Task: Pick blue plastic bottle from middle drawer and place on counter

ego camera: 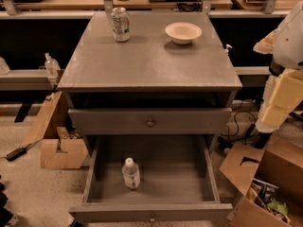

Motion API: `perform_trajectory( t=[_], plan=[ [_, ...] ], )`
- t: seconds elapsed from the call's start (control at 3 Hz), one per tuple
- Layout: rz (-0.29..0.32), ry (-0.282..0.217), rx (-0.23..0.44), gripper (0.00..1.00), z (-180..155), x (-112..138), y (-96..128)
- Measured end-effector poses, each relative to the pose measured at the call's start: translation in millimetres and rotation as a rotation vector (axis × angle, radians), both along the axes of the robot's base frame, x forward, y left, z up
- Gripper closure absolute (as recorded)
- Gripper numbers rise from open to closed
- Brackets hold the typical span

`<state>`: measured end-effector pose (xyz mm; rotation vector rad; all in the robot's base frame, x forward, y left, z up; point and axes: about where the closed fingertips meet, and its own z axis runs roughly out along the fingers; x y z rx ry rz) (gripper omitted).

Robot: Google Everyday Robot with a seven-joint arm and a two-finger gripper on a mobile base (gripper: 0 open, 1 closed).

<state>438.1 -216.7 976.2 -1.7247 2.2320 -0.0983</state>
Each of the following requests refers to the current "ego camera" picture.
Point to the clear plastic water bottle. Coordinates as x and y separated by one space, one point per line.
131 173

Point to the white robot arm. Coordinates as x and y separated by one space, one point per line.
283 90

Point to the grey wooden drawer cabinet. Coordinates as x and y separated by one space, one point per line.
150 71

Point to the closed grey top drawer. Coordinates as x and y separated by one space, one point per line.
149 121

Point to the open grey middle drawer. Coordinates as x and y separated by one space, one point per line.
176 181

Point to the clear bottle on shelf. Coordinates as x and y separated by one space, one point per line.
51 65

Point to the white ceramic bowl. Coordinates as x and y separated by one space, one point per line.
182 32

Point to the silver green soda can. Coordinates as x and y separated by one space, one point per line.
121 24

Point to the white pump dispenser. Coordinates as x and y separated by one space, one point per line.
228 48

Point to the cardboard box left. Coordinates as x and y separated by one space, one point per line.
60 148

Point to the open cardboard box right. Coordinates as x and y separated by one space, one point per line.
280 163

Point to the black power adapter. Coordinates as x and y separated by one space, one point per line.
15 154

